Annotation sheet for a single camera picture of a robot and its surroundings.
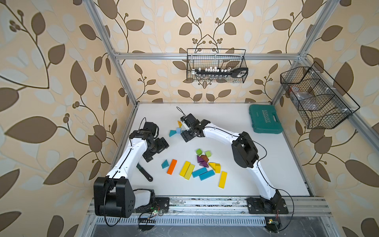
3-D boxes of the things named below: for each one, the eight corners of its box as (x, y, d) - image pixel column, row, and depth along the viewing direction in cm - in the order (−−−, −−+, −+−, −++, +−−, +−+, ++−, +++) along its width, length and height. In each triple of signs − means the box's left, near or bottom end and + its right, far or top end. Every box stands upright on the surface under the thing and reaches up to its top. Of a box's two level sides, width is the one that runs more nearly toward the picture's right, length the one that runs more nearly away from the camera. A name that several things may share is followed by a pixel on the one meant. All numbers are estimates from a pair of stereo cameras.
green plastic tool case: (254, 135, 104) (257, 129, 99) (246, 109, 120) (248, 104, 115) (283, 135, 104) (287, 129, 99) (271, 109, 120) (274, 104, 115)
